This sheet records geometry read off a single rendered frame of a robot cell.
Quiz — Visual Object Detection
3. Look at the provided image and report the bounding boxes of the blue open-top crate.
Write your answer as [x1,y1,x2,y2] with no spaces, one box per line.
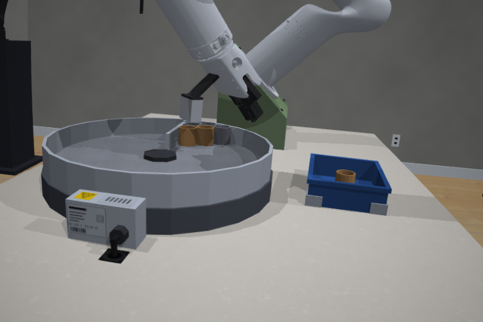
[304,153,392,216]

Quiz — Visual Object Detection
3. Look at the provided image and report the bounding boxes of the bronze bushing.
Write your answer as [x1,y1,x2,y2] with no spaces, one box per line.
[178,125,197,147]
[335,170,356,183]
[196,125,215,146]

